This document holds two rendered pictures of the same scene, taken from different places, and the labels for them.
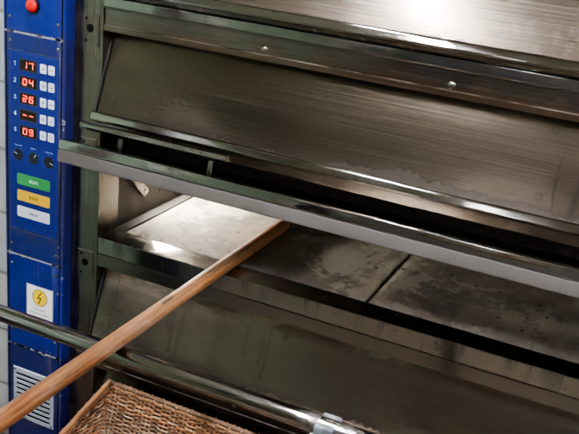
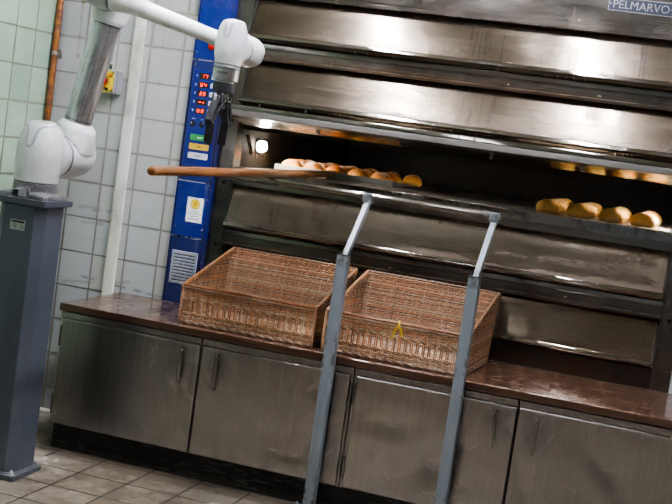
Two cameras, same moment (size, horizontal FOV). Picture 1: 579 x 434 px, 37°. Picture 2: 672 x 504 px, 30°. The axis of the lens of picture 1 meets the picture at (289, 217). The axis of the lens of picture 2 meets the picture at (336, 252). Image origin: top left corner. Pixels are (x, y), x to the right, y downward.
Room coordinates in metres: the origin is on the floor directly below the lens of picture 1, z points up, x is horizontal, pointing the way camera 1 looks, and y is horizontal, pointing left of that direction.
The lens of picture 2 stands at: (-3.48, 0.47, 1.36)
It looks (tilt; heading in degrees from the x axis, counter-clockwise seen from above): 5 degrees down; 354
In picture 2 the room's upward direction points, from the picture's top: 8 degrees clockwise
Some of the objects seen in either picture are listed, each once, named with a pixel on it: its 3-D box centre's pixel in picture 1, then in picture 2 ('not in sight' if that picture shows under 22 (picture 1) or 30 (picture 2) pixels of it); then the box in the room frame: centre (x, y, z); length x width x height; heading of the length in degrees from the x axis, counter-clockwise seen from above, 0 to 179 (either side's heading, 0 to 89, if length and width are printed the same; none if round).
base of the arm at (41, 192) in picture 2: not in sight; (32, 189); (1.04, 1.11, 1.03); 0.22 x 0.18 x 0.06; 159
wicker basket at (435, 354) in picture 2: not in sight; (412, 320); (1.18, -0.33, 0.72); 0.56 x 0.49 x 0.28; 66
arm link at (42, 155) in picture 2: not in sight; (40, 151); (1.07, 1.10, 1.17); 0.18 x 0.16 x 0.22; 157
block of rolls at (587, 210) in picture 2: not in sight; (601, 211); (1.62, -1.13, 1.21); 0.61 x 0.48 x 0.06; 158
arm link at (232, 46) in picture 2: not in sight; (232, 42); (0.84, 0.48, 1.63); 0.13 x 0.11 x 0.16; 157
